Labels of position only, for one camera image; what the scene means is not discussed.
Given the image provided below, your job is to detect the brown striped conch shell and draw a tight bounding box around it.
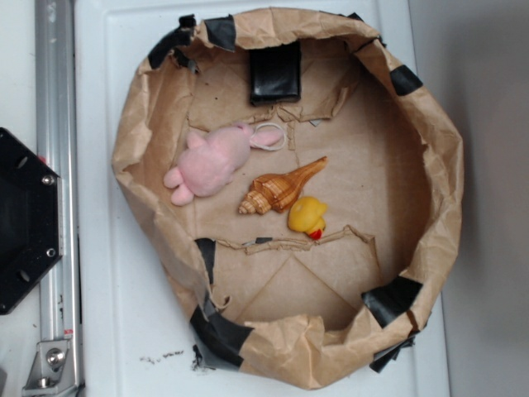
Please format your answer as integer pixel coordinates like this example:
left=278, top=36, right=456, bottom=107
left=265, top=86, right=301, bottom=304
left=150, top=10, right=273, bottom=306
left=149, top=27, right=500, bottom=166
left=238, top=156, right=328, bottom=215

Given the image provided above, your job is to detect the pink plush bunny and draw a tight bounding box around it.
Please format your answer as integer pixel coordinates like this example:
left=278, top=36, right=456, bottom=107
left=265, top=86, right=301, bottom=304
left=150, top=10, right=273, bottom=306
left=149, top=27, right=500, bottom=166
left=163, top=122, right=286, bottom=206

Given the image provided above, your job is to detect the brown paper bag bowl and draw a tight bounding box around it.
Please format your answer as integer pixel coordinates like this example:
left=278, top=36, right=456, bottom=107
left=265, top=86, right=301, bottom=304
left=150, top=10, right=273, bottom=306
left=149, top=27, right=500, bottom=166
left=112, top=7, right=464, bottom=390

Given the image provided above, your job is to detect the metal corner bracket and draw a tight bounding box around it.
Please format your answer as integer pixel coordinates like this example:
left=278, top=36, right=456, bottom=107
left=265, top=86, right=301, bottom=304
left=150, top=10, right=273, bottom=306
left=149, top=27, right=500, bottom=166
left=21, top=340, right=79, bottom=396

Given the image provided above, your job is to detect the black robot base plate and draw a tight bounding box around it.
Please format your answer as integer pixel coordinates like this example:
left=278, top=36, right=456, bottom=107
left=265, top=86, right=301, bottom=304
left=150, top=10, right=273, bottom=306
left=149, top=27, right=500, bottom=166
left=1, top=128, right=62, bottom=315

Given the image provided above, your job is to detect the yellow rubber duck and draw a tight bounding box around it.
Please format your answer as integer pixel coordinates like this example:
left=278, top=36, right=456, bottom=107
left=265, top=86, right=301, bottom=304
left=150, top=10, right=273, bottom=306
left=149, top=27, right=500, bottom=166
left=288, top=196, right=328, bottom=240

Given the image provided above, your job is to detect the aluminium extrusion rail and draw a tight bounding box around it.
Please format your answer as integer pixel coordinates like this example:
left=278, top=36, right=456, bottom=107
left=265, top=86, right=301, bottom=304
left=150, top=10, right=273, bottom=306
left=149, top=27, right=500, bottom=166
left=35, top=1, right=85, bottom=396

